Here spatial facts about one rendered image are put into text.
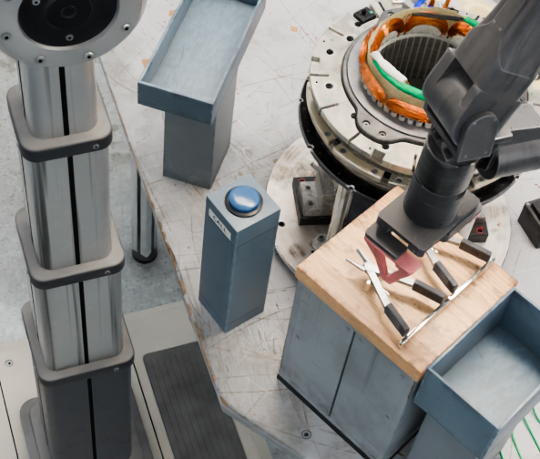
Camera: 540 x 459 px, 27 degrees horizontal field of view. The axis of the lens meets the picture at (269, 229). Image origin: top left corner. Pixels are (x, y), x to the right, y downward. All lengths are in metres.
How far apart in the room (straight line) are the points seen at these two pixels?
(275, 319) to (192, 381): 0.56
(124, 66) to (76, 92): 0.67
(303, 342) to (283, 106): 0.55
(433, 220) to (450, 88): 0.17
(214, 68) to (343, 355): 0.46
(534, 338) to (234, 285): 0.40
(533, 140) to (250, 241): 0.46
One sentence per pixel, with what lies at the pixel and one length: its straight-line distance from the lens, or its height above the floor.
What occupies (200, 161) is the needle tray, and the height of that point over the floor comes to 0.84.
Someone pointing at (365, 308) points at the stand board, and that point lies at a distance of 1.37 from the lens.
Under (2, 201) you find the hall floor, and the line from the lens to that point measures 2.78.
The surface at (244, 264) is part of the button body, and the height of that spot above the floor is 0.94.
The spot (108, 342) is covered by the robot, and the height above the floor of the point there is 0.71.
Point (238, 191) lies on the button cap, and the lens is 1.47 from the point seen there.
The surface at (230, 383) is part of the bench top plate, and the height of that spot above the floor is 0.78.
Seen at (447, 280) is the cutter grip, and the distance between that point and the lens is 1.38.
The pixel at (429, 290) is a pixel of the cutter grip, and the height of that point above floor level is 1.09.
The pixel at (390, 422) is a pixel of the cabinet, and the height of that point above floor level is 0.91.
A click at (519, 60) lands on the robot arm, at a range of 1.07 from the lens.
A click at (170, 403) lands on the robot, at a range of 2.19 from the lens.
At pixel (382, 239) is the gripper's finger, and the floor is 1.24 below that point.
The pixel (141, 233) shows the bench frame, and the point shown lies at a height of 0.11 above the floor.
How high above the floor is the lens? 2.21
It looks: 54 degrees down
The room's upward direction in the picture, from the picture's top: 9 degrees clockwise
